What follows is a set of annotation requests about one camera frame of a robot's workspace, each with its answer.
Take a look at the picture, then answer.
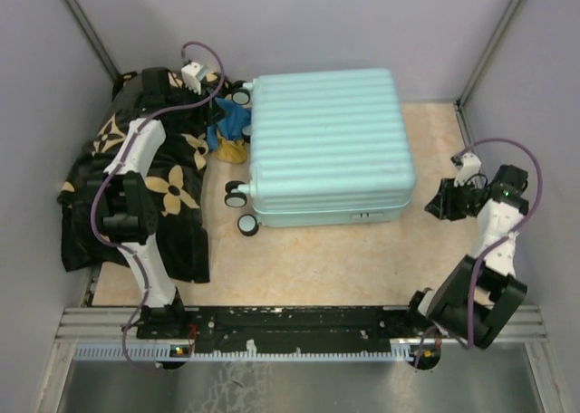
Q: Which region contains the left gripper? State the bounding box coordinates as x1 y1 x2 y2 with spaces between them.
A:
167 78 230 127

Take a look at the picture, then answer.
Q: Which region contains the light blue hard-shell suitcase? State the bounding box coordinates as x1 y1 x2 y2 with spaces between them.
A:
242 68 417 227

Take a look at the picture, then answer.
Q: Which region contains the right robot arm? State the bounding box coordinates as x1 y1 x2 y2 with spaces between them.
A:
404 165 528 349

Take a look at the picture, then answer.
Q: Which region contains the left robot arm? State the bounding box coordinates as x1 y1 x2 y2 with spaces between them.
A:
87 63 213 338

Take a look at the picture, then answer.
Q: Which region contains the suitcase wheel on lid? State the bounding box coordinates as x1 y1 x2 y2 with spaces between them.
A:
231 87 251 106

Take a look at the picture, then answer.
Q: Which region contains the blue and yellow shirt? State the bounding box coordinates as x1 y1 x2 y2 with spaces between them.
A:
207 97 251 164

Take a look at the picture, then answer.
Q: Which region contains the suitcase wheel at top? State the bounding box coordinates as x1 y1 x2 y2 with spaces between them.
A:
242 124 252 143

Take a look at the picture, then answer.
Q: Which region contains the black floral fleece blanket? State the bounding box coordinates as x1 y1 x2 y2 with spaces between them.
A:
57 68 233 283

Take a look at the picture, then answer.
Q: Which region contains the suitcase wheel middle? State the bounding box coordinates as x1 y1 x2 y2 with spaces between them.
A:
224 180 247 208

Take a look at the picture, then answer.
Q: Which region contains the suitcase wheel near front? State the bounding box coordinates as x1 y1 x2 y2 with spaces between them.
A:
237 214 260 237

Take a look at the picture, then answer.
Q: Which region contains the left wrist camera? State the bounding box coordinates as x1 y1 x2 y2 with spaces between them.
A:
180 62 208 94

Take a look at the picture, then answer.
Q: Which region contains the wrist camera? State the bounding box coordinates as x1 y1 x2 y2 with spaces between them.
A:
180 62 208 94
451 152 481 187

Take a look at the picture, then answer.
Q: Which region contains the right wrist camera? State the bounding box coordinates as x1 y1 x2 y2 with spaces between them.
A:
451 152 481 187

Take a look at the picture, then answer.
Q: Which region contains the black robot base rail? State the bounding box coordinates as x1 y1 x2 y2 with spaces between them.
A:
137 306 431 354

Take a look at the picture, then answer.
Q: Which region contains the aluminium frame rail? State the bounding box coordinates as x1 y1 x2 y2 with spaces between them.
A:
53 304 550 364

